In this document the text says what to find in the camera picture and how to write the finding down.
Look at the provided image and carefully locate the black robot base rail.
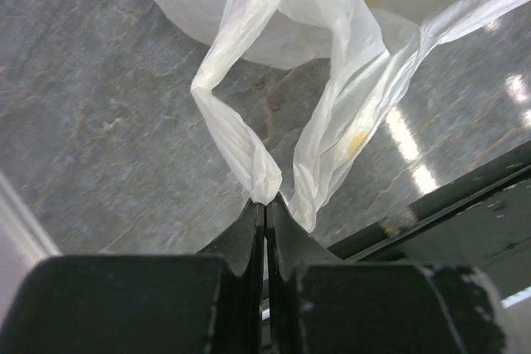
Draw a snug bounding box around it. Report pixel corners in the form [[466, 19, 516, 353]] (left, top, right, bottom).
[[329, 143, 530, 302]]

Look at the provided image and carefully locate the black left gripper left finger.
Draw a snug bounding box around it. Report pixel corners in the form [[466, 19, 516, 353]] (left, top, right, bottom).
[[1, 203, 265, 353]]

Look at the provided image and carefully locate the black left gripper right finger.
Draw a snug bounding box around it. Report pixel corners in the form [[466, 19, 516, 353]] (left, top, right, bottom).
[[265, 197, 519, 353]]

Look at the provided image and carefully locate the white printed plastic bag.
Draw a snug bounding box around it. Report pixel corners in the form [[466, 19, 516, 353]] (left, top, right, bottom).
[[108, 0, 531, 233]]

